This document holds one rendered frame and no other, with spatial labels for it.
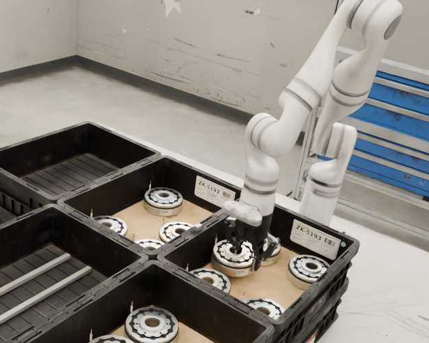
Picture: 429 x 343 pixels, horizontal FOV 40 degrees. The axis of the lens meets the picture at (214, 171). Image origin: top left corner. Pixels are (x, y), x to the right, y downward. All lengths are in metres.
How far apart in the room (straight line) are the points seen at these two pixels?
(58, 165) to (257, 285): 0.73
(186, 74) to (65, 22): 1.17
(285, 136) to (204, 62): 3.42
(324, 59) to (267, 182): 0.27
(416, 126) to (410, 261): 1.35
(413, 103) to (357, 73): 1.79
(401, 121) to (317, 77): 1.96
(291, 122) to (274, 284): 0.40
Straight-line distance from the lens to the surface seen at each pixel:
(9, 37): 4.82
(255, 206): 1.24
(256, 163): 1.21
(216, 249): 1.36
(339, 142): 1.52
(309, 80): 1.18
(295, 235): 1.48
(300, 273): 1.38
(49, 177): 1.72
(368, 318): 1.58
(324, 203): 1.59
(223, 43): 4.45
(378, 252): 1.86
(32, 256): 1.40
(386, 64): 3.06
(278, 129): 1.15
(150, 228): 1.50
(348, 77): 1.32
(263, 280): 1.38
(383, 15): 1.21
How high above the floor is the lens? 1.64
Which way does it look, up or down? 26 degrees down
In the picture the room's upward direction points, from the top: 8 degrees clockwise
